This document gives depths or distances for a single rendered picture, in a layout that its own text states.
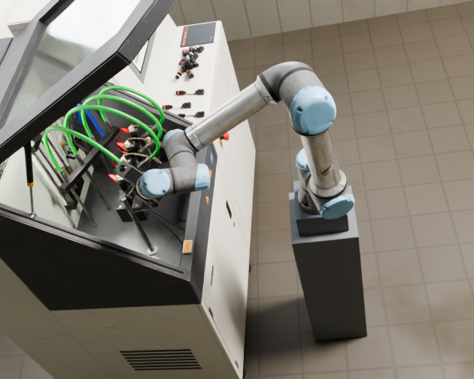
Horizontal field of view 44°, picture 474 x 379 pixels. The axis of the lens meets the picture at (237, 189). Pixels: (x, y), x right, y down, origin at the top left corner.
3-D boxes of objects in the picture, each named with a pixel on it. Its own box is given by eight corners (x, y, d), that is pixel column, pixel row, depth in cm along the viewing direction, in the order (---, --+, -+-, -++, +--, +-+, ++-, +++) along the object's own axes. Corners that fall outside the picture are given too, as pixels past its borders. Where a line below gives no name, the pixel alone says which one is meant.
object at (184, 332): (244, 389, 266) (201, 304, 207) (123, 391, 278) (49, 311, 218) (252, 257, 310) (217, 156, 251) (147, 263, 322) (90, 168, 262)
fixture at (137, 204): (153, 231, 227) (141, 207, 216) (129, 233, 229) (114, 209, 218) (165, 165, 248) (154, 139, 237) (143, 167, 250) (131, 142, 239)
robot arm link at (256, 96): (292, 37, 166) (152, 134, 175) (306, 59, 159) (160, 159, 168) (308, 64, 174) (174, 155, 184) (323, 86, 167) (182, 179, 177)
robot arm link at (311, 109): (341, 183, 201) (313, 59, 160) (360, 215, 191) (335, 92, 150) (308, 197, 201) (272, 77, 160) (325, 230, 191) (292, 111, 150)
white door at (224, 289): (242, 374, 260) (204, 298, 209) (237, 374, 261) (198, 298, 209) (249, 250, 301) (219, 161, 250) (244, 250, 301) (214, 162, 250)
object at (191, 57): (199, 80, 255) (196, 71, 251) (175, 83, 257) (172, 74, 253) (205, 47, 270) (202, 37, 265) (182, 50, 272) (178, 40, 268)
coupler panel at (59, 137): (72, 156, 231) (36, 96, 207) (64, 156, 231) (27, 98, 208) (80, 132, 239) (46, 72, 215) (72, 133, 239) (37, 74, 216)
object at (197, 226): (202, 294, 210) (190, 270, 198) (190, 294, 210) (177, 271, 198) (217, 162, 249) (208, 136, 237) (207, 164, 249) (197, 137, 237)
